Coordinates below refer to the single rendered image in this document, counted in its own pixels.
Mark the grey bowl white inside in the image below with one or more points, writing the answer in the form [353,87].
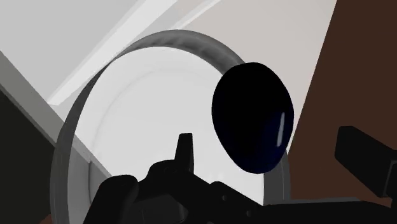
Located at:
[145,105]

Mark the dark blue egg-shaped object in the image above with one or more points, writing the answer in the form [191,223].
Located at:
[251,118]

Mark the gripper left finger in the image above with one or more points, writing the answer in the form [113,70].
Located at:
[173,192]

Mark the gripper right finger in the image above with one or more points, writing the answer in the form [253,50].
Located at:
[363,155]

